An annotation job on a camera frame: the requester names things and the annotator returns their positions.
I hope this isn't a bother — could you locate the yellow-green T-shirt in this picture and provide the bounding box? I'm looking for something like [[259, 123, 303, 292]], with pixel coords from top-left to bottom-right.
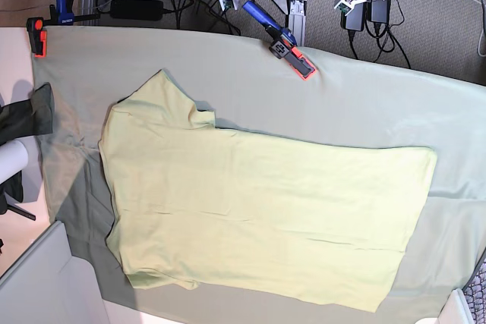
[[99, 72, 437, 313]]

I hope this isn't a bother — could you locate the sage green table cloth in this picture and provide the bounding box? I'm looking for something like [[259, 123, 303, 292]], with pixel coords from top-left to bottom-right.
[[33, 27, 485, 323]]

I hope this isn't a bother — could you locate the blue orange clamp centre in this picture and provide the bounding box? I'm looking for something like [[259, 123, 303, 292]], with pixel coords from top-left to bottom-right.
[[243, 0, 317, 80]]

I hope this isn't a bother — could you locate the blue orange clamp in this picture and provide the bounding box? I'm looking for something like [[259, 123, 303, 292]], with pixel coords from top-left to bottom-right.
[[26, 0, 100, 58], [243, 0, 317, 80]]

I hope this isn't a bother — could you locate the black power brick left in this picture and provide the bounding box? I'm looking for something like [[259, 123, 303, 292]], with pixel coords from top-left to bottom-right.
[[109, 0, 165, 21]]

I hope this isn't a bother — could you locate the black power adapter pair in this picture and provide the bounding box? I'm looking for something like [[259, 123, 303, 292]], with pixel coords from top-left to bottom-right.
[[340, 0, 391, 32]]

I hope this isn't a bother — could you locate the dark green cloth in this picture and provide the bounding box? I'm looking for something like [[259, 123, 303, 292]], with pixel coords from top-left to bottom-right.
[[1, 83, 55, 145]]

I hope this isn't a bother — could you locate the blue orange clamp left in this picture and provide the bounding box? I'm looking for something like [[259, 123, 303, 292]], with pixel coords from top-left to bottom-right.
[[26, 0, 100, 58]]

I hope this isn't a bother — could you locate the grey bin corner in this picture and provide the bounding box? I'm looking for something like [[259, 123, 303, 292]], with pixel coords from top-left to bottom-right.
[[1, 222, 109, 323]]

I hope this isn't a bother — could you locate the aluminium frame post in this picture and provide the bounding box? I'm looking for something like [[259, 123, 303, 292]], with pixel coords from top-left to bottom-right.
[[286, 0, 308, 46]]

